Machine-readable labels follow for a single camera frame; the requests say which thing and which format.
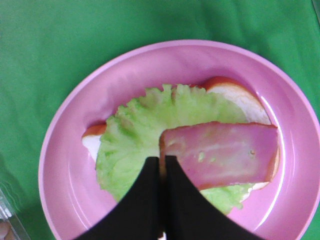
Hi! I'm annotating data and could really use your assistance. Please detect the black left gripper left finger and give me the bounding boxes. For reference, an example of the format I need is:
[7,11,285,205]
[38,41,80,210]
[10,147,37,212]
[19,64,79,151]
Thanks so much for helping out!
[76,157,164,240]

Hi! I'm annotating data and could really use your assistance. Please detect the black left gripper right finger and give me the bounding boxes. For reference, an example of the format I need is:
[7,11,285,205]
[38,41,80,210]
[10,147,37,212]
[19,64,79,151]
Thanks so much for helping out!
[163,155,262,240]

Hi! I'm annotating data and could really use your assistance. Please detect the bacon strip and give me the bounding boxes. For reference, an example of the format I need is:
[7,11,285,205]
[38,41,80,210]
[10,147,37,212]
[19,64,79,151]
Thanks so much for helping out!
[159,121,279,190]
[0,221,12,240]

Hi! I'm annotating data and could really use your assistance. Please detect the green lettuce leaf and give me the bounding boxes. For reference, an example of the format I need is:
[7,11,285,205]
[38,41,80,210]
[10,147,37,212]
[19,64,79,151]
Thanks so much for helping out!
[95,84,247,201]

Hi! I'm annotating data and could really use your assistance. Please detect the white bread slice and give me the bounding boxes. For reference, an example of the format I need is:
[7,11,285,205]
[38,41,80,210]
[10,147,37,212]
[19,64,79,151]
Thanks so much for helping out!
[81,77,280,212]

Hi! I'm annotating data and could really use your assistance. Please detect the pink plate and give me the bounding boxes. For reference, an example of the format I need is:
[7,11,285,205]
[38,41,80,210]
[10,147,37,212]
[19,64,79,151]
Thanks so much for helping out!
[38,40,320,240]

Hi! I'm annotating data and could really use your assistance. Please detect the clear plastic ingredient tray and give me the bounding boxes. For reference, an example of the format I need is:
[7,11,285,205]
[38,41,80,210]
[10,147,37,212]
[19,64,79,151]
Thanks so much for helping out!
[0,181,31,240]

